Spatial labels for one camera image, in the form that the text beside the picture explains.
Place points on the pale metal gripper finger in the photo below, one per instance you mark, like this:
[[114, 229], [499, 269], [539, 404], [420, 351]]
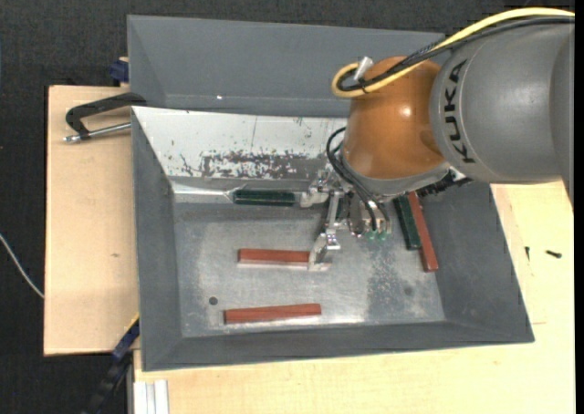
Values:
[[314, 259], [333, 241]]

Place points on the red-brown flat block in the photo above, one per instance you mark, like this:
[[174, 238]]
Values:
[[272, 313], [274, 256], [424, 239]]

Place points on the dark green flat block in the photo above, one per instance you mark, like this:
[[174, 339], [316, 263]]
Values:
[[407, 226], [264, 198]]

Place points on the grey metal bin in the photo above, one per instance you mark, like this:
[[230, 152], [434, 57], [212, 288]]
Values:
[[274, 61]]

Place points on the small black screw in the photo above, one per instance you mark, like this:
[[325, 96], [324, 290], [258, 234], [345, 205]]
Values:
[[554, 254]]

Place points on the pale cardboard board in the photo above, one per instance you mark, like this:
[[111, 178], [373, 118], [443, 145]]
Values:
[[86, 230]]

